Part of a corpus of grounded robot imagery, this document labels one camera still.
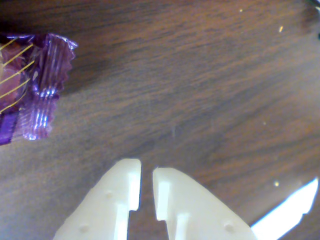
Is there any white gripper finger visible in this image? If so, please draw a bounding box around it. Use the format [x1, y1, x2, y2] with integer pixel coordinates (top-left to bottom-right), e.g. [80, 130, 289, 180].
[52, 158, 143, 240]
[152, 167, 260, 240]

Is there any small purple wrapped candy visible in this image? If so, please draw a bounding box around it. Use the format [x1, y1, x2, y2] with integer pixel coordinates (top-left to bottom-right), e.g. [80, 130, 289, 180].
[0, 32, 79, 147]

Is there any white paper-wrapped straw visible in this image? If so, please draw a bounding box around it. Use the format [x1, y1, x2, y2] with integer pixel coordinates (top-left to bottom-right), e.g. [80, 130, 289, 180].
[250, 176, 320, 240]

